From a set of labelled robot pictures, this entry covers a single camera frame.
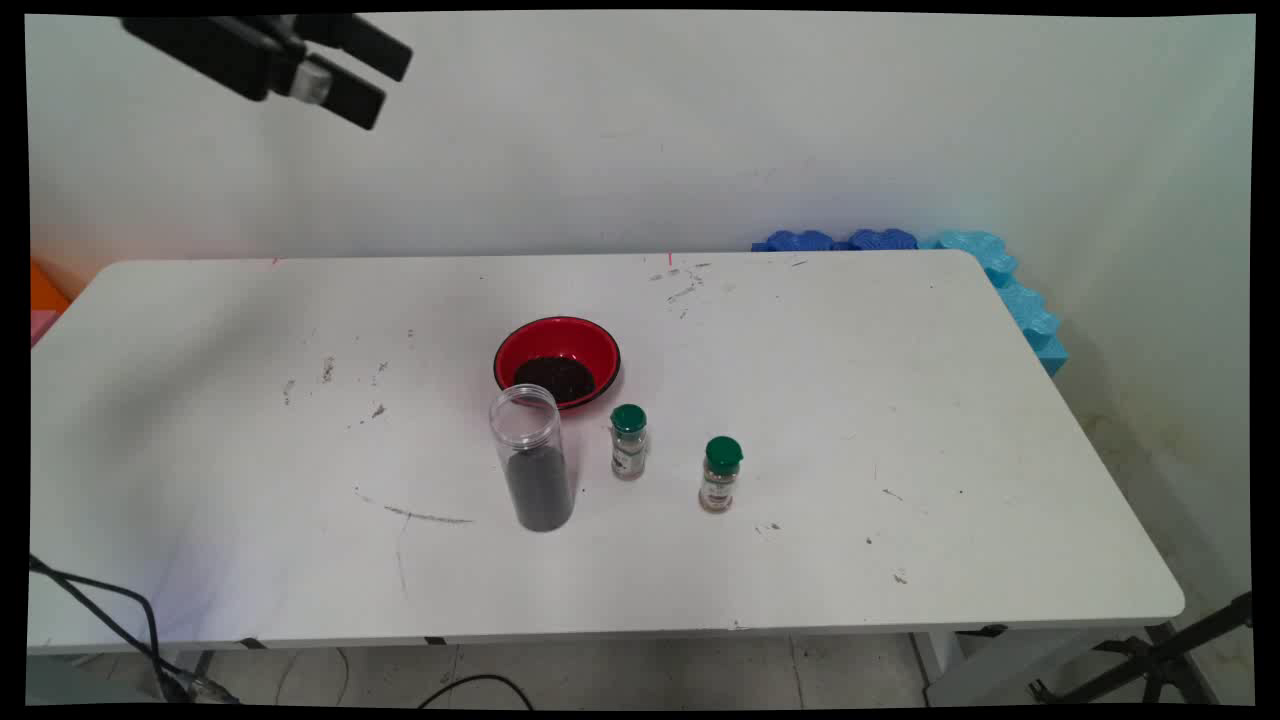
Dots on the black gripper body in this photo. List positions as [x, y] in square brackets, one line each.
[210, 50]

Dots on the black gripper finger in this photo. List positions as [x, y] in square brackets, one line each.
[360, 45]
[350, 95]

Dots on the clear plastic jar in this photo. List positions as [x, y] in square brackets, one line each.
[540, 490]

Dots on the orange foam mat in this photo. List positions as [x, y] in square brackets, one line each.
[45, 290]

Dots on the pink foam mat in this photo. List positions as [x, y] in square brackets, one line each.
[42, 325]

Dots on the red bowl black rim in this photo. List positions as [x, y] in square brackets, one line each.
[590, 345]

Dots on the black seed pile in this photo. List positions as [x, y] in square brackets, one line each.
[568, 375]

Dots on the green-capped spice bottle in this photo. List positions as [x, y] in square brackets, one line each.
[628, 450]
[720, 480]

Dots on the dark blue foam mat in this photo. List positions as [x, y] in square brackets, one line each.
[800, 241]

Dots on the light blue foam mat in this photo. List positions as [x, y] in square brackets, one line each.
[1005, 275]

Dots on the white table leg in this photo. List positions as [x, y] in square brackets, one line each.
[985, 675]

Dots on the black tripod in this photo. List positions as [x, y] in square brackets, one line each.
[1160, 660]

